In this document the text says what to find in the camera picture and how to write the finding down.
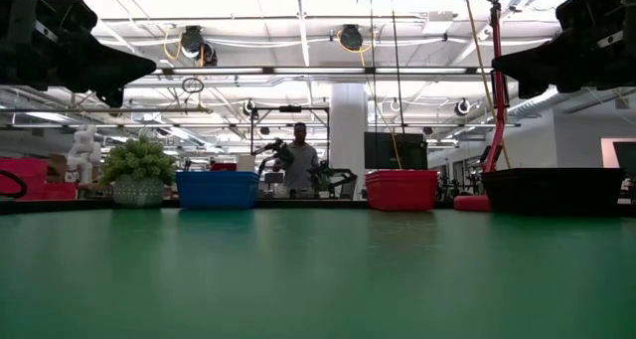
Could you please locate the black background robot arm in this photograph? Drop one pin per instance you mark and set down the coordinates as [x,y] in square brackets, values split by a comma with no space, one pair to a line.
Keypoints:
[278,152]
[338,175]

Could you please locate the green succulent in patterned pot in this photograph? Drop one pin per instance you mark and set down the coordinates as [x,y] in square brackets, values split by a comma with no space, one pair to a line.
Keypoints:
[139,165]

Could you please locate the red desk lamp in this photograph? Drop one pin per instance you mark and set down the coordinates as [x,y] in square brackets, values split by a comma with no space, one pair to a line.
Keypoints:
[498,105]

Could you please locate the low red storage crate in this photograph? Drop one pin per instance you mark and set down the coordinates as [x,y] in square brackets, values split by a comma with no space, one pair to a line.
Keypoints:
[59,190]

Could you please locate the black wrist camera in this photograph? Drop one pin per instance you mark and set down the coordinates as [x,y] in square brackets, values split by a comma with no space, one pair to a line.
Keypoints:
[586,3]
[69,8]

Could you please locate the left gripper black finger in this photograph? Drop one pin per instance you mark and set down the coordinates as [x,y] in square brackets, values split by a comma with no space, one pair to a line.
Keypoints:
[99,79]
[99,55]

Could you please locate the black monitor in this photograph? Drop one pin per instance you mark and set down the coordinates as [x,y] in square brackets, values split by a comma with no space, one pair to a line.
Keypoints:
[382,150]

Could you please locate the long ceiling light strip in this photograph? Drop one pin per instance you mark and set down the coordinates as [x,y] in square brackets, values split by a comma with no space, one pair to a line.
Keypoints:
[318,70]

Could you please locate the dark wall screen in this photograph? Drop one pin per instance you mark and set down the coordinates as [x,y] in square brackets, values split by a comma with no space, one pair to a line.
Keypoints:
[627,155]

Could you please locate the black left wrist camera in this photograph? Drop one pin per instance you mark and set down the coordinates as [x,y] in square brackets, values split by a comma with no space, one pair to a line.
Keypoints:
[69,8]

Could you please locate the tall red storage crate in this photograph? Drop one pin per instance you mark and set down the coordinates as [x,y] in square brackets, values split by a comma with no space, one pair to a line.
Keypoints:
[36,167]

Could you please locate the brown cardboard box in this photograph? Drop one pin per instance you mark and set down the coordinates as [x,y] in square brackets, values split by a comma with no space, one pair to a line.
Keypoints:
[57,165]

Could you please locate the black rig frame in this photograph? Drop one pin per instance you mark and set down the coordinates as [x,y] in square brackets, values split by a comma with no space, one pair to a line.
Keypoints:
[290,108]

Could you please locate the white humanoid figure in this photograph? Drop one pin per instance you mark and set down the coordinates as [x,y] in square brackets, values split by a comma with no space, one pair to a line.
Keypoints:
[84,155]

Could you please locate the white pillar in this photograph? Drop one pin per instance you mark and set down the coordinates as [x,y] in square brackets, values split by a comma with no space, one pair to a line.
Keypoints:
[348,130]

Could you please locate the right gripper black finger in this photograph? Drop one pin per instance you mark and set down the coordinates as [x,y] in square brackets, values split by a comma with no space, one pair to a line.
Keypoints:
[546,74]
[546,53]

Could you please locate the silver air duct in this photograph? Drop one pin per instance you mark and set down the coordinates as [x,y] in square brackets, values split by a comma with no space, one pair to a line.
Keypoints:
[534,105]

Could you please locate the small red box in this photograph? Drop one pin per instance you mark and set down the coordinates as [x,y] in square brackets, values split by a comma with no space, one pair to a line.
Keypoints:
[223,166]

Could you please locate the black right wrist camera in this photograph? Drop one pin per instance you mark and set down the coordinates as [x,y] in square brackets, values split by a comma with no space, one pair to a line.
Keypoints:
[586,3]

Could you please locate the person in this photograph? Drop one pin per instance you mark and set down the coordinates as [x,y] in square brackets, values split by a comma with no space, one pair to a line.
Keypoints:
[300,160]

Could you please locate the green table mat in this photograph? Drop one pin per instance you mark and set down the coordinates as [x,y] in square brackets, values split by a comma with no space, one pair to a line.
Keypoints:
[318,299]

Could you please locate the small white box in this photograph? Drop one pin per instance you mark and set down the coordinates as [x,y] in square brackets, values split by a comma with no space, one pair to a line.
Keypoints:
[245,162]

